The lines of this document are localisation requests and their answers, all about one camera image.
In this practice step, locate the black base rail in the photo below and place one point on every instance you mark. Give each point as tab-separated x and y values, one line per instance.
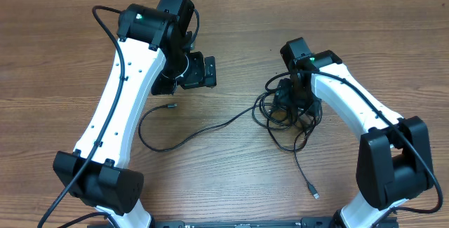
242	224

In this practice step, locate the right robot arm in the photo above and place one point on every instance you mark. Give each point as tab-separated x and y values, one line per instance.
394	156

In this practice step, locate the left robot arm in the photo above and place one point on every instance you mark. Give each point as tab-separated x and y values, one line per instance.
153	56

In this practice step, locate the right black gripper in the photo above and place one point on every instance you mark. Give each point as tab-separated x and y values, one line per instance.
284	97

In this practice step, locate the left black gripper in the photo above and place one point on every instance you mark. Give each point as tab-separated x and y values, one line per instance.
198	77

